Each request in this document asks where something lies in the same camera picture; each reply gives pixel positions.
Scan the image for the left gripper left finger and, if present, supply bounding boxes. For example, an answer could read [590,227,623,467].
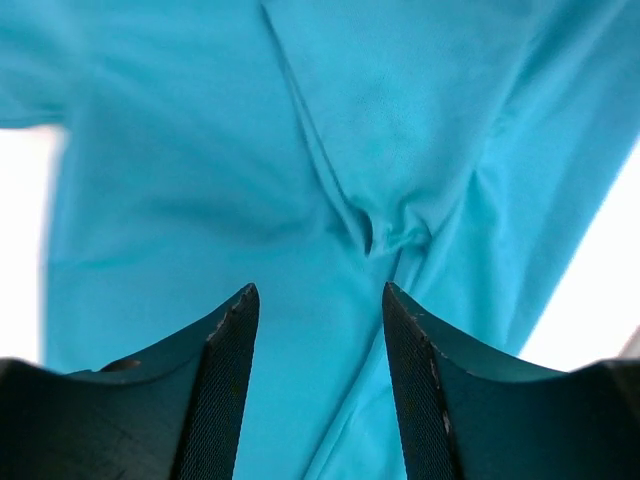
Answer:
[1,284,260,479]

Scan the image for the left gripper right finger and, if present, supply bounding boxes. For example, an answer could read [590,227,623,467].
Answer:
[382,283,639,479]

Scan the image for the teal t shirt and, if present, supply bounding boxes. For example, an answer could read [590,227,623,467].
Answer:
[1,1,639,479]

